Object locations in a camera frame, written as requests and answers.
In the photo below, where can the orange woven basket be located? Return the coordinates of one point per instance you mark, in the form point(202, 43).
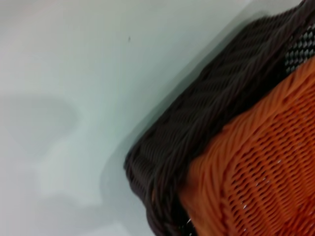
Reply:
point(258, 172)

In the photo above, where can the dark brown woven basket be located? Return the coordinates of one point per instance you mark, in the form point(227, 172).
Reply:
point(197, 110)

